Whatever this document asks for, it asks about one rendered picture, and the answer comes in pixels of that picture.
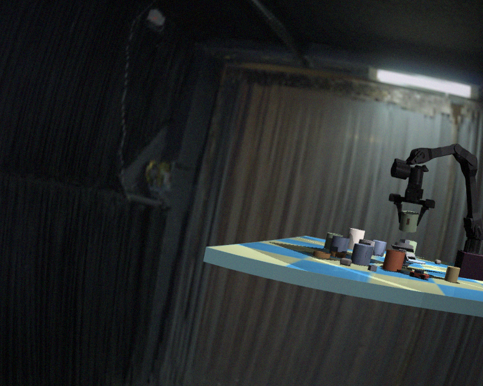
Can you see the white cylinder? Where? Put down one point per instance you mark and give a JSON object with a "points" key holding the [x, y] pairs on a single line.
{"points": [[366, 242], [354, 235]]}

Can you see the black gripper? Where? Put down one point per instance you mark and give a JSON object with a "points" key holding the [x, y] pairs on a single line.
{"points": [[397, 199]]}

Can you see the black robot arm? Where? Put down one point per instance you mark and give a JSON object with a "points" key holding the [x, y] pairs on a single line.
{"points": [[402, 169]]}

